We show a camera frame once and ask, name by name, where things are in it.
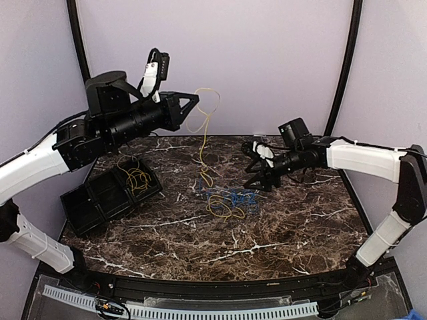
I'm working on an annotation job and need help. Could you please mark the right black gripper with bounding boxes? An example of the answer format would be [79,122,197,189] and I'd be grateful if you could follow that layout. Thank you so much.
[244,146,304,191]

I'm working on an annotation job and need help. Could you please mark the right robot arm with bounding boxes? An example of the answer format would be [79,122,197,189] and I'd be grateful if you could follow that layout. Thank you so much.
[242,118,426,289]

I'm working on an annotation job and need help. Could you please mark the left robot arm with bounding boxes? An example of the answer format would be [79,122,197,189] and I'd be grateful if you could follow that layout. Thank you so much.
[1,71,199,291]

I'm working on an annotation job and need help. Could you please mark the black compartment tray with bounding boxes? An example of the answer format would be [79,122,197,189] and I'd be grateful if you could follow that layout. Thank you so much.
[61,156,163,237]

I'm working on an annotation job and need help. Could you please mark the blue object at corner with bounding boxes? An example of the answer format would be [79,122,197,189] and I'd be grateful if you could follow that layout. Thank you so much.
[404,309,426,320]

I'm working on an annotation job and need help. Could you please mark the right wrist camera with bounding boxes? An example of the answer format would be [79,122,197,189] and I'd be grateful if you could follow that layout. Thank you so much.
[242,141,275,168]

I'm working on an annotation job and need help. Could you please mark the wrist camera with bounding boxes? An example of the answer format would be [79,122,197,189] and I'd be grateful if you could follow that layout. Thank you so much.
[137,48,170,103]
[242,141,275,168]

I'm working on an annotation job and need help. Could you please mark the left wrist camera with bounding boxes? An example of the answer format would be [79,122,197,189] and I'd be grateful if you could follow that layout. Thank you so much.
[137,48,170,103]

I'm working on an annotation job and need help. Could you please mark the white slotted cable duct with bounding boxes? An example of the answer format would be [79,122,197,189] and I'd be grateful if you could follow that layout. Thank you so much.
[42,285,318,319]

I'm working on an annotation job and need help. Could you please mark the left black frame post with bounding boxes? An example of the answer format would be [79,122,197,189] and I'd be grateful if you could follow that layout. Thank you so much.
[65,0,109,143]

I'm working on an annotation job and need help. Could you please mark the black frame post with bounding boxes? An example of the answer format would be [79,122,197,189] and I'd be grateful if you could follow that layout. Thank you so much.
[65,0,109,143]
[324,0,363,135]

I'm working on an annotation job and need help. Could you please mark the black front rail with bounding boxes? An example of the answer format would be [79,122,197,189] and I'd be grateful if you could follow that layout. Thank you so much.
[36,259,401,306]

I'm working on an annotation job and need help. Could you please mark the right black frame post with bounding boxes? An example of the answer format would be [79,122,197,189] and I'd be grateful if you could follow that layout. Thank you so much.
[324,0,363,135]

